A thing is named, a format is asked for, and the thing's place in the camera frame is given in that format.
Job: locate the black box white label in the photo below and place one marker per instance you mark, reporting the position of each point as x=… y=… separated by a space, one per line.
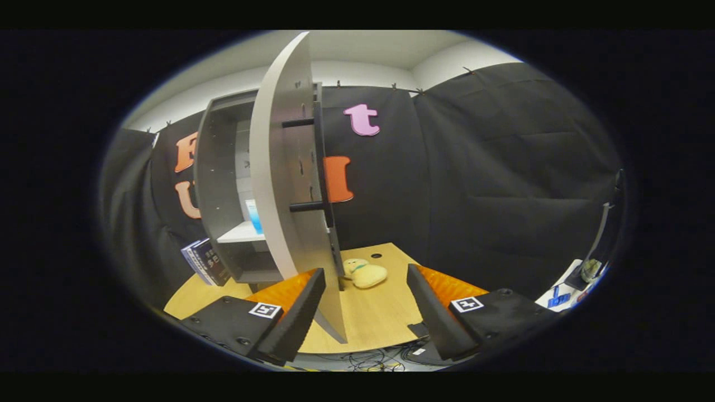
x=427 y=357

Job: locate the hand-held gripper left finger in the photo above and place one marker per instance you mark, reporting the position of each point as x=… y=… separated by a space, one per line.
x=299 y=318

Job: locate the yellow plush toy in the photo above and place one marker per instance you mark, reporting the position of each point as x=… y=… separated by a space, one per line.
x=370 y=276

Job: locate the small glass jar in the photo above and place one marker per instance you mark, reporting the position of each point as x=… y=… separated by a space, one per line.
x=591 y=269

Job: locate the dark cover book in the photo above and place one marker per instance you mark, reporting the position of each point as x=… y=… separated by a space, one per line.
x=217 y=262

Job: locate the black flat device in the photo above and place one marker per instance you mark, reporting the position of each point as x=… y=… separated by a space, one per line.
x=418 y=329

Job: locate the blue white cosmetic tube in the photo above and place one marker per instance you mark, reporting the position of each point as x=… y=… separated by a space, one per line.
x=254 y=216

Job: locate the dark grey cabinet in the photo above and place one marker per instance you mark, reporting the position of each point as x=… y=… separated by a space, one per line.
x=215 y=184

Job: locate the black backdrop cloth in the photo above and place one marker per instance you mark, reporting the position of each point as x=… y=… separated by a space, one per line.
x=491 y=184

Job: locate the white side table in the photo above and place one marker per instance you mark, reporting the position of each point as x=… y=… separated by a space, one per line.
x=567 y=273

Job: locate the black stand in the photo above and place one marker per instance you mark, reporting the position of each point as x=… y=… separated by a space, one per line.
x=575 y=278

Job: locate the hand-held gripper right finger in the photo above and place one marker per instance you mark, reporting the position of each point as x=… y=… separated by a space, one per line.
x=433 y=318

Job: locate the blue clip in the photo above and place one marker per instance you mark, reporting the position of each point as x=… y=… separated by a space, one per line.
x=558 y=298

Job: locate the white spine book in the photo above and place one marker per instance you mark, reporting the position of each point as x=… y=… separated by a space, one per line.
x=189 y=259
x=200 y=265

